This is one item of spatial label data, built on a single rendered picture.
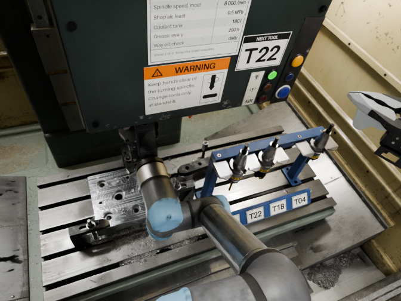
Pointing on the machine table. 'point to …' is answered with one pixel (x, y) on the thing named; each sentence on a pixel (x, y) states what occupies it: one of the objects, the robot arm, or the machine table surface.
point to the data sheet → (194, 28)
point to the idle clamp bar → (193, 168)
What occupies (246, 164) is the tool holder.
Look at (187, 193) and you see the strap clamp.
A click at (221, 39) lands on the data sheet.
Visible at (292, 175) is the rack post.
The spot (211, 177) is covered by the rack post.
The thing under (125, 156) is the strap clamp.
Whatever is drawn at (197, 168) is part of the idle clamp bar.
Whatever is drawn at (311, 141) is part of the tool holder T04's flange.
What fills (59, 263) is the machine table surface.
